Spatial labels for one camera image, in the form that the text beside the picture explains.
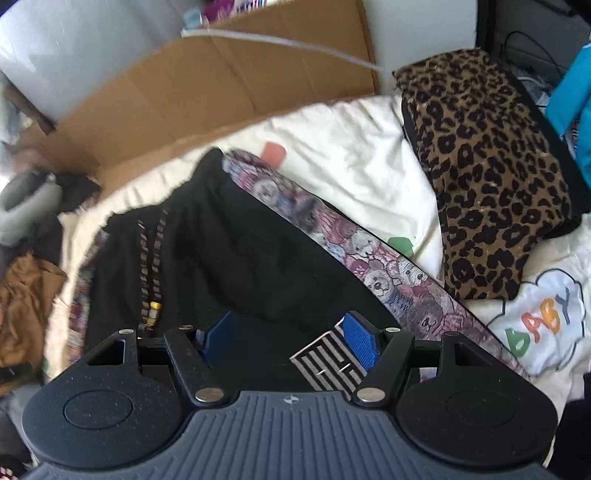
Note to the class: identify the purple white packet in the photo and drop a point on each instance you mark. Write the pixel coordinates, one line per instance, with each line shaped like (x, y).
(226, 8)

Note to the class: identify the cream bear print bed sheet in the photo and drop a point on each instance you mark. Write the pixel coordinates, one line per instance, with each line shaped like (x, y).
(351, 138)

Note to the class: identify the brown cloth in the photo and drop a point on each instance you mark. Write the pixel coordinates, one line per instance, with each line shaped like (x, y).
(23, 304)

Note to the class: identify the leopard print cloth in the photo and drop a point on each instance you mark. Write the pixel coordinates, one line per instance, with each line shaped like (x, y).
(485, 161)

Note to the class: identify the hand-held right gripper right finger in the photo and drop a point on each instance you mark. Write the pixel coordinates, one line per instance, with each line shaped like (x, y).
(362, 339)

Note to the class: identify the teal printed cloth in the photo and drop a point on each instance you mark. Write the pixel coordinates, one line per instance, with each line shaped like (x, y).
(575, 92)

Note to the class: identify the black knit garment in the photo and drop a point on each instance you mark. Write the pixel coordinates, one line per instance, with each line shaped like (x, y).
(231, 258)

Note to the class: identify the bear pattern woven cloth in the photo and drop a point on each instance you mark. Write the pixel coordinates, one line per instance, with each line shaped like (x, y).
(383, 272)

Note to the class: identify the black cloth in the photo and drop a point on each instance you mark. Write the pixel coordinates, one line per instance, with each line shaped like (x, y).
(78, 189)

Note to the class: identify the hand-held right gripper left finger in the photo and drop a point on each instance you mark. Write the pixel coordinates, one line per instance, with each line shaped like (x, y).
(219, 332)

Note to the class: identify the flat cardboard sheet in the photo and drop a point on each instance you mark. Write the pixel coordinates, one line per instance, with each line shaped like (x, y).
(207, 83)

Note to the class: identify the light blue box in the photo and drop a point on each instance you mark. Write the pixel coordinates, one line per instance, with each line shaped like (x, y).
(191, 18)

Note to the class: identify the grey cloth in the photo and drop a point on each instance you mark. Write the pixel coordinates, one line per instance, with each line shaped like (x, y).
(27, 203)

